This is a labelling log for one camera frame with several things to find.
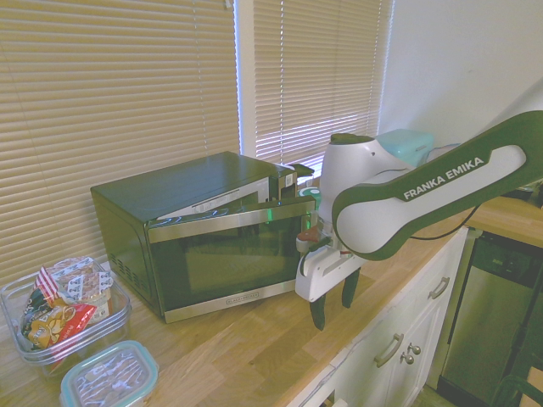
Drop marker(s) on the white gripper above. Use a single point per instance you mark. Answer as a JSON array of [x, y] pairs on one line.
[[318, 273]]

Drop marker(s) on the glass and steel microwave door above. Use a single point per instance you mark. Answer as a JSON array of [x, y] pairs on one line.
[[225, 258]]

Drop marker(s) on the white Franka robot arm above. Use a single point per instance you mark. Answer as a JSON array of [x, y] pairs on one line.
[[373, 212]]

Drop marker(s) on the black steel microwave body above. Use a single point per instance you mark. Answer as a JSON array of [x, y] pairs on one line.
[[178, 186]]

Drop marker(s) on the white kitchen cabinet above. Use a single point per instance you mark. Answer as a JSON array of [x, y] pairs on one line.
[[382, 335]]

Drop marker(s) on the round silver cabinet knob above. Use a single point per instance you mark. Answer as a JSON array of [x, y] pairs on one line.
[[407, 358], [415, 349]]

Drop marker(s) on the green and white bottle cap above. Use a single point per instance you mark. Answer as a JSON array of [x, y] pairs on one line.
[[311, 193]]

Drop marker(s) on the stainless steel dishwasher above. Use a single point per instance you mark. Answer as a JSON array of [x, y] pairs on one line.
[[488, 305]]

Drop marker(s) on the teal countertop appliance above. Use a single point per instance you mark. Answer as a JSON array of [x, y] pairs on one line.
[[405, 144]]

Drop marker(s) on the narrow beige window blind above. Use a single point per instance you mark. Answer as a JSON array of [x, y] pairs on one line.
[[318, 76]]

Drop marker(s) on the glass container with teal lid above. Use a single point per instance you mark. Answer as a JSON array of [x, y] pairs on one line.
[[108, 377]]

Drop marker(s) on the white printed cracker pack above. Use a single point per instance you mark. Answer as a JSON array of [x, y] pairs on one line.
[[74, 268], [89, 283]]

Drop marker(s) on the wide beige window blind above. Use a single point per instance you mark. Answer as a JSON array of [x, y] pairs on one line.
[[114, 118]]

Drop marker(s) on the red white striped snack packet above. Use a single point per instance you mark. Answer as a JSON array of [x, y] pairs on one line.
[[46, 285]]

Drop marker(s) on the brown chip bag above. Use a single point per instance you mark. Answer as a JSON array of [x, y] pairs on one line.
[[40, 324]]

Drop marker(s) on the clear glass snack container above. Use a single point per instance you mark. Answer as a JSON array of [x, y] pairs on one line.
[[25, 343]]

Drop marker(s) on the black chair frame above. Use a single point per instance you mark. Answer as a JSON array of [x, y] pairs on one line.
[[522, 381]]

